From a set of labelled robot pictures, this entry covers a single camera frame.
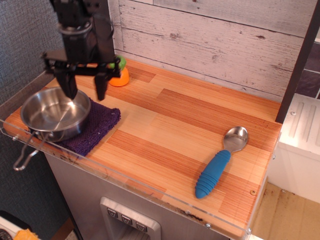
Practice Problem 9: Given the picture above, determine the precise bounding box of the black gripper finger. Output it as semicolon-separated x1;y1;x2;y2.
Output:
94;73;110;101
54;69;78;100

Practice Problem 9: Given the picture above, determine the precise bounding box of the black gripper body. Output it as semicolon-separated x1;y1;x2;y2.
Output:
41;27;120;78

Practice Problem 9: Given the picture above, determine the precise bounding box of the stainless steel pan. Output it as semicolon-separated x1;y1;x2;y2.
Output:
13;87;92;171

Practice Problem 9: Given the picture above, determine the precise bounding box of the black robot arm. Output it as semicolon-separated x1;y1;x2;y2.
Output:
41;0;124;101

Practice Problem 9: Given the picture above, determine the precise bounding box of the orange toy carrot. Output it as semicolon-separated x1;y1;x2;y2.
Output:
109;55;130;87

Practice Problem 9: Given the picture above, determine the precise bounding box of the purple folded cloth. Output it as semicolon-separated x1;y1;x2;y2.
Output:
57;100;121;157

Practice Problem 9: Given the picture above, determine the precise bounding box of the silver toy fridge cabinet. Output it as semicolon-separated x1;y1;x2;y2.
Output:
45;153;226;240

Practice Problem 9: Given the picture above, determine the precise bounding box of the silver dispenser panel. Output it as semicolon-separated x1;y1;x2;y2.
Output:
100;196;162;240

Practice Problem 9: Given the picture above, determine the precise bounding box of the orange black object corner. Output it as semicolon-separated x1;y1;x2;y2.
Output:
0;228;39;240

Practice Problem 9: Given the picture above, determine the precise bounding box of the white toy sink unit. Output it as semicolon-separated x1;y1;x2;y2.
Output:
267;94;320;203

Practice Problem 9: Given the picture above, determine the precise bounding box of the dark left post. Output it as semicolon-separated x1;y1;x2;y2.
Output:
93;0;115;63

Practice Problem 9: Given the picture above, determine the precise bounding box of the dark post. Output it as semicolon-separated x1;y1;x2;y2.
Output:
93;0;115;63
275;0;320;124

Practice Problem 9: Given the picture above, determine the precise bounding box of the clear acrylic guard rail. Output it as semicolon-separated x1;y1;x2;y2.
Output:
0;37;266;238

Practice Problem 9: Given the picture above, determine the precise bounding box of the blue handled metal spoon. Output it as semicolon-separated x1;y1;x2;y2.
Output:
195;126;248;199

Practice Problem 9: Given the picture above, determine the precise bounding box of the dark right post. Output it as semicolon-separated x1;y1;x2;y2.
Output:
275;0;320;124

